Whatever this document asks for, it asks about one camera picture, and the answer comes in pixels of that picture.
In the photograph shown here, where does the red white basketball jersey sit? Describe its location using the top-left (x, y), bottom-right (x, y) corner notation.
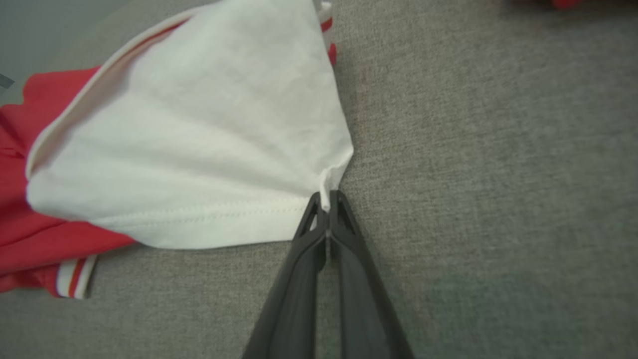
top-left (0, 0), bottom-right (355, 300)

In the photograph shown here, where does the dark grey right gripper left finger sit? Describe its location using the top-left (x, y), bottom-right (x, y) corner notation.
top-left (243, 192), bottom-right (329, 359)

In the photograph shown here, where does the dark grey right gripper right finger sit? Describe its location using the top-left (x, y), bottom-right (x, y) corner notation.
top-left (327, 189), bottom-right (414, 359)

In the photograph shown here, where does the grey fabric sofa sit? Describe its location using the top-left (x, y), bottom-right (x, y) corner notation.
top-left (0, 0), bottom-right (638, 359)

